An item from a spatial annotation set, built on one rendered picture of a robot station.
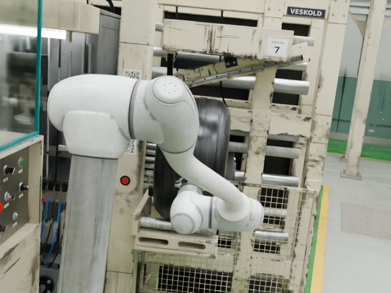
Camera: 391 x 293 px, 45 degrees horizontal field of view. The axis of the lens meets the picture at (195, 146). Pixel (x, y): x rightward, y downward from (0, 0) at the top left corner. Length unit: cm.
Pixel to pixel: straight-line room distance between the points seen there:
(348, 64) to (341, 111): 104
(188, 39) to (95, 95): 129
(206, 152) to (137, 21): 62
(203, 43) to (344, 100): 883
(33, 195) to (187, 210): 78
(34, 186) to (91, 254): 98
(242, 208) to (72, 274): 58
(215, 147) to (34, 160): 72
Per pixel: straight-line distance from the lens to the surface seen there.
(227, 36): 224
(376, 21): 726
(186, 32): 225
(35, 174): 198
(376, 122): 1101
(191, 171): 120
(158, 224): 205
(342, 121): 1098
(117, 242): 221
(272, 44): 225
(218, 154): 185
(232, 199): 135
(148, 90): 96
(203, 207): 146
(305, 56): 240
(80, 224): 103
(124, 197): 212
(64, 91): 103
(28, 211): 204
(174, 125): 97
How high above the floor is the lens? 165
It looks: 12 degrees down
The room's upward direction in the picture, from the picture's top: 6 degrees clockwise
